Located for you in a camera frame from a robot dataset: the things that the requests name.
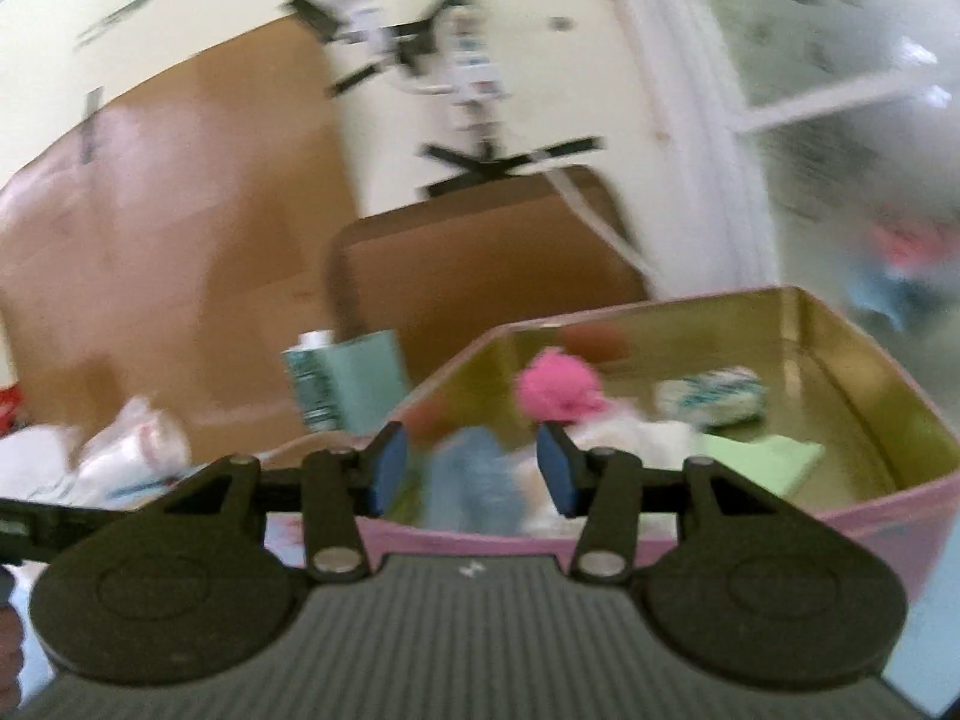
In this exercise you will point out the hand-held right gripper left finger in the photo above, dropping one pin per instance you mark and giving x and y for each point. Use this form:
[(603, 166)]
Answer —
[(390, 465)]

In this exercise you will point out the pink pom-pom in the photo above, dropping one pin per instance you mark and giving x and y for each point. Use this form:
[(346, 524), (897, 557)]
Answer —
[(559, 386)]

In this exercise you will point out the red snack box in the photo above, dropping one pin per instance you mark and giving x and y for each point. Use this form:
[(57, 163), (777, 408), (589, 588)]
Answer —
[(6, 409)]

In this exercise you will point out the small white cotton packet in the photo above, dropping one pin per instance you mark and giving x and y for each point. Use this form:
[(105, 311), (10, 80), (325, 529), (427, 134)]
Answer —
[(712, 396)]

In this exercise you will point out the white tissue pack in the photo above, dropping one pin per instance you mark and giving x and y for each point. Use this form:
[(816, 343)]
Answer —
[(37, 461)]

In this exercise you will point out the white wet wipes pack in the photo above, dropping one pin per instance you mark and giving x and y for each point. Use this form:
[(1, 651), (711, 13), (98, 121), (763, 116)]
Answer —
[(622, 457)]

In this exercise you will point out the green cloth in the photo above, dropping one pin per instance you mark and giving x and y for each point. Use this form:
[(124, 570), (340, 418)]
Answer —
[(765, 461)]

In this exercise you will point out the bagged stack of paper cups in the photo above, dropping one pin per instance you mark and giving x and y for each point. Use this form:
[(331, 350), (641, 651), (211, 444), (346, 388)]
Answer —
[(139, 442)]

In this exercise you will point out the green drink carton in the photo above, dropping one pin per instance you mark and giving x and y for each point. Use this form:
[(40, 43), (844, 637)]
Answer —
[(309, 382)]

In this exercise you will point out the white window frame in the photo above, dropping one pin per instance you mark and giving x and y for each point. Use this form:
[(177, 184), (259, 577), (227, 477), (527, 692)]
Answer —
[(750, 105)]

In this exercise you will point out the blue plastic case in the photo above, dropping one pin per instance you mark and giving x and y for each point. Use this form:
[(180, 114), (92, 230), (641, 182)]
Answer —
[(472, 480)]

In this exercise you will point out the person's left hand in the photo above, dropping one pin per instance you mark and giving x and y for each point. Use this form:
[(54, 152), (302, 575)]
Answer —
[(9, 645)]

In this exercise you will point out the pink biscuit tin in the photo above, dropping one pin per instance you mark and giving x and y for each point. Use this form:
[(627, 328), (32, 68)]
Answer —
[(862, 420)]

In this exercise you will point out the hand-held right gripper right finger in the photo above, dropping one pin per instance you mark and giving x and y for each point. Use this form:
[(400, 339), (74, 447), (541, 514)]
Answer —
[(559, 472)]

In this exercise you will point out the teal carton box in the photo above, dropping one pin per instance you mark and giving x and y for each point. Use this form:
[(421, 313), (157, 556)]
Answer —
[(371, 379)]

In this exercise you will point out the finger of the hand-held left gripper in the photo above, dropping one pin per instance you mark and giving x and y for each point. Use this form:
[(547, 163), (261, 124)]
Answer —
[(37, 529)]

